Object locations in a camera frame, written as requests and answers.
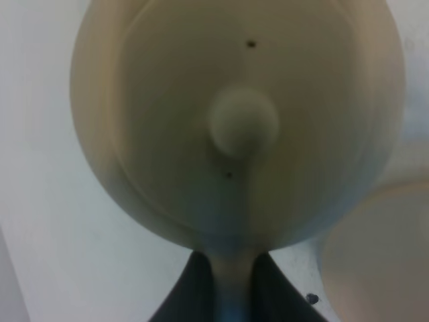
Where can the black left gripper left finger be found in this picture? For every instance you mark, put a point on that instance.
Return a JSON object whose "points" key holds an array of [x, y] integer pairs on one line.
{"points": [[195, 296]]}

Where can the beige ceramic teapot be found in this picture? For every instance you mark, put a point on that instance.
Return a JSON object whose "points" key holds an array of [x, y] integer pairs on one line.
{"points": [[234, 128]]}

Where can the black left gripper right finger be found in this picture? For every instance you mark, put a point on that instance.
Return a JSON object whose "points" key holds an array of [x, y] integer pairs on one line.
{"points": [[274, 299]]}

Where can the beige far teacup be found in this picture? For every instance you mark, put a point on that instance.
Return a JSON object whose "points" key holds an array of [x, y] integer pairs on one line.
{"points": [[374, 263]]}

